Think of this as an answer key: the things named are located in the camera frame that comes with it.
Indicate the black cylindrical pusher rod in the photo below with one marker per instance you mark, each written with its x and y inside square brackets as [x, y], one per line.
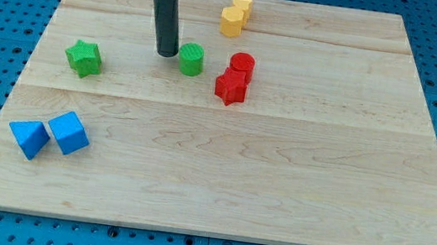
[166, 16]

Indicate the green star block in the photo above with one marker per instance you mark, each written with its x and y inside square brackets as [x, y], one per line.
[84, 58]

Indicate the red star block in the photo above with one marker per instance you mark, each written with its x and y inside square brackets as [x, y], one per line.
[231, 86]

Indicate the green cylinder block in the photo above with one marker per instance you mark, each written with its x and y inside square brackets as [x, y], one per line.
[191, 59]

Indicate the yellow hexagon block front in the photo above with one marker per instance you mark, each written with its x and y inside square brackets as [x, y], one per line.
[231, 21]

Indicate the yellow hexagon block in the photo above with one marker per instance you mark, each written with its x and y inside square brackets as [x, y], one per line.
[246, 7]
[231, 21]

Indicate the yellow hexagon block rear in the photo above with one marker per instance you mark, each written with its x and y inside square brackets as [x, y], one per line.
[246, 7]

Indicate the red cylinder block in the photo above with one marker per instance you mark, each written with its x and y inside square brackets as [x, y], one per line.
[243, 62]

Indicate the blue cube block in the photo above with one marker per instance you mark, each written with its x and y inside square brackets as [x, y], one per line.
[69, 132]

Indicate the wooden board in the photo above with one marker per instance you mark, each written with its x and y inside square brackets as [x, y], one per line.
[333, 145]

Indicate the blue triangular prism block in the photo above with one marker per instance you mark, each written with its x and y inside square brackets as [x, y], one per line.
[30, 136]

